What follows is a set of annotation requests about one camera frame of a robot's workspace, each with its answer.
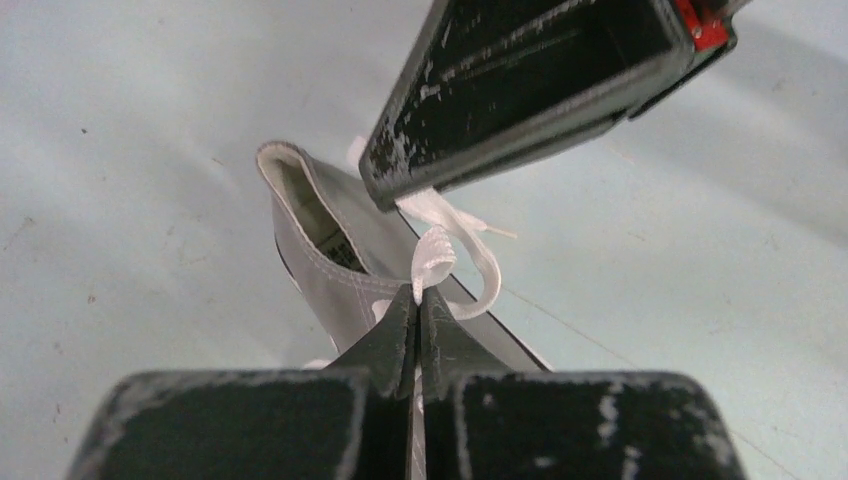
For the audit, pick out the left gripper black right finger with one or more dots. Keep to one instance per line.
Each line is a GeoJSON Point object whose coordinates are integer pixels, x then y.
{"type": "Point", "coordinates": [485, 420]}

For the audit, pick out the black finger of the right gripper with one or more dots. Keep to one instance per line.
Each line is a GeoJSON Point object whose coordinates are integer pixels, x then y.
{"type": "Point", "coordinates": [490, 86]}

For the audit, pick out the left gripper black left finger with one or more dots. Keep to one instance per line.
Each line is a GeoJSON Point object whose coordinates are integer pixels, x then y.
{"type": "Point", "coordinates": [352, 419]}

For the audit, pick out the grey canvas sneaker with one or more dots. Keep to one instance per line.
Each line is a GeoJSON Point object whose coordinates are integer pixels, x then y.
{"type": "Point", "coordinates": [348, 259]}

